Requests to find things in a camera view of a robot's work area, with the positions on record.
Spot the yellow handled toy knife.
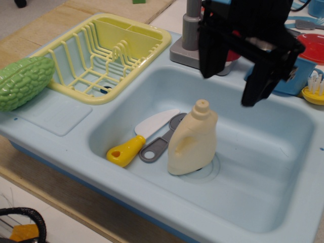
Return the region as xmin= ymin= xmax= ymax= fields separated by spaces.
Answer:
xmin=106 ymin=109 xmax=180 ymax=168

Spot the black caster wheel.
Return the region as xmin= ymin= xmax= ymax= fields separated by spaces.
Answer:
xmin=14 ymin=0 xmax=27 ymax=9

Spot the green bitter melon toy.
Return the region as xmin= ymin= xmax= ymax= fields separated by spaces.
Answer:
xmin=1 ymin=57 xmax=55 ymax=112

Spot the yellow plastic drying rack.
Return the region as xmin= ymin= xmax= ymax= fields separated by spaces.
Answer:
xmin=32 ymin=13 xmax=172 ymax=105

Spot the blue toy utensil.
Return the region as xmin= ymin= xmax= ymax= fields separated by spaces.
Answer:
xmin=288 ymin=16 xmax=321 ymax=24

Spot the grey toy faucet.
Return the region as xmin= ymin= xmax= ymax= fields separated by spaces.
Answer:
xmin=170 ymin=1 xmax=237 ymax=72

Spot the blue plastic pot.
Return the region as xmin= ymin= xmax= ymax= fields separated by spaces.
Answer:
xmin=273 ymin=57 xmax=323 ymax=96

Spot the light blue toy sink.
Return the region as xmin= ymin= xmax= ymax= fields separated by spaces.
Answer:
xmin=1 ymin=50 xmax=323 ymax=242

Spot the blue cup at corner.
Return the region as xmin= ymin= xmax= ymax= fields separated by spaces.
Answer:
xmin=308 ymin=0 xmax=324 ymax=17

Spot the grey fork on table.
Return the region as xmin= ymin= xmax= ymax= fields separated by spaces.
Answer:
xmin=295 ymin=19 xmax=324 ymax=30

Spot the black braided cable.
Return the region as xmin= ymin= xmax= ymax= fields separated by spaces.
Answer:
xmin=0 ymin=207 xmax=48 ymax=243

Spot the green toy block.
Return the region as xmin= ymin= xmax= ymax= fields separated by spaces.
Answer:
xmin=132 ymin=0 xmax=146 ymax=4

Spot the cream toy detergent bottle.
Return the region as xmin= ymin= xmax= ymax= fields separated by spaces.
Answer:
xmin=167 ymin=99 xmax=218 ymax=175

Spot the grey toy fork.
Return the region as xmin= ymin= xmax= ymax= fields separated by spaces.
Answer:
xmin=139 ymin=113 xmax=187 ymax=164

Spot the yellow tape piece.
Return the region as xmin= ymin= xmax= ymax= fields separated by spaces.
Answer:
xmin=9 ymin=224 xmax=39 ymax=242

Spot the yellow dish brush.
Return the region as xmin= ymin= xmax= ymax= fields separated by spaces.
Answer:
xmin=301 ymin=74 xmax=324 ymax=106

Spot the red plastic plate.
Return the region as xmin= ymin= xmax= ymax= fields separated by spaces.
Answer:
xmin=297 ymin=33 xmax=323 ymax=66

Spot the red plastic cup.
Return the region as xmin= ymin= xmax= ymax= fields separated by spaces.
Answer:
xmin=226 ymin=30 xmax=241 ymax=62

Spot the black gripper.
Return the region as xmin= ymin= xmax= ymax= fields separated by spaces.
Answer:
xmin=198 ymin=1 xmax=305 ymax=107

